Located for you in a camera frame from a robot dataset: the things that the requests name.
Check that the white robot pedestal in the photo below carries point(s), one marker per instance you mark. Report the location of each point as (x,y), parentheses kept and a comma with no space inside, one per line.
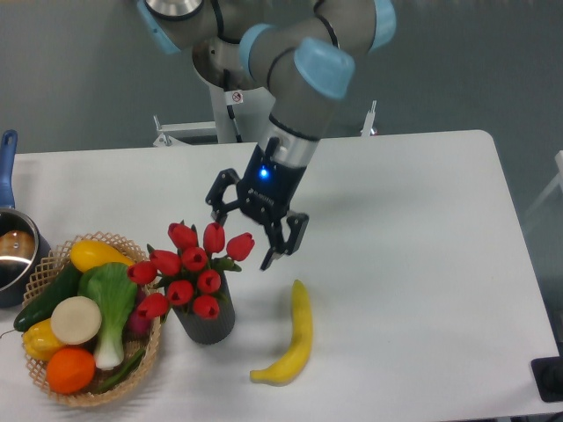
(240,115)

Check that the dark grey ribbed vase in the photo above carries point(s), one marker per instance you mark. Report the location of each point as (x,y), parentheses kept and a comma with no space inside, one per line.
(212,330)

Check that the dark green cucumber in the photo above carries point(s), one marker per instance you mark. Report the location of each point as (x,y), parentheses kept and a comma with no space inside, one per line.
(64,286)

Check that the white metal base frame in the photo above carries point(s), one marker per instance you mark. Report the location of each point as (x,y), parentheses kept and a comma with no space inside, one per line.
(205,132)

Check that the yellow squash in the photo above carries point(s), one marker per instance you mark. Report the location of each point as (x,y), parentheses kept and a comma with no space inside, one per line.
(87,254)

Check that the blue handled saucepan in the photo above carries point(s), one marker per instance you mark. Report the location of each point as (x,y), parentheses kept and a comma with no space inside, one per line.
(22,245)

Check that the red tulip bouquet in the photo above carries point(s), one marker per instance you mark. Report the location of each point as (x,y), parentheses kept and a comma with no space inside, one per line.
(191,276)

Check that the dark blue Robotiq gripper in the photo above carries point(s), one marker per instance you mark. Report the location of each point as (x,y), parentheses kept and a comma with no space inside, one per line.
(263,194)

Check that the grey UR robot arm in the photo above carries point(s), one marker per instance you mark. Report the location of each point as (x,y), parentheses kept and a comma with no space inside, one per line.
(306,67)

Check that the cream round radish slice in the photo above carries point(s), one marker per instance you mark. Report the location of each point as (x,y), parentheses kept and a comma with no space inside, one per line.
(76,320)

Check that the yellow banana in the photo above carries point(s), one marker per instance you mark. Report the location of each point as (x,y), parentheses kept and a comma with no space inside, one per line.
(288,367)

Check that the purple sweet potato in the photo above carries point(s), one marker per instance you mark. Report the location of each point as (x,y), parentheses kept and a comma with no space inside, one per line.
(137,322)

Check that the green bean pod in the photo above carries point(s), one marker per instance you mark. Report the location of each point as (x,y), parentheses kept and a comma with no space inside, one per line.
(127,368)

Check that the yellow bell pepper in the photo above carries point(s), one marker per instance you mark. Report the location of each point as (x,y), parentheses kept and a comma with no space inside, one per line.
(40,342)

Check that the white frame at right edge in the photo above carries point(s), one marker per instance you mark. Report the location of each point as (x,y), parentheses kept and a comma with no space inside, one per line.
(549,194)

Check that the woven wicker basket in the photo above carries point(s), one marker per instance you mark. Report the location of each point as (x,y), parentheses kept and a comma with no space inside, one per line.
(45,272)

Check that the orange fruit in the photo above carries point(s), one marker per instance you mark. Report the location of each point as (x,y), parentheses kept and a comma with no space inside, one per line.
(70,369)

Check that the black device at table edge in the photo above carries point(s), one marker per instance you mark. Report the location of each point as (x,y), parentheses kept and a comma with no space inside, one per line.
(548,377)

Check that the green bok choy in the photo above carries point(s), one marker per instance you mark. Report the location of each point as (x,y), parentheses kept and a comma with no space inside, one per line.
(112,290)

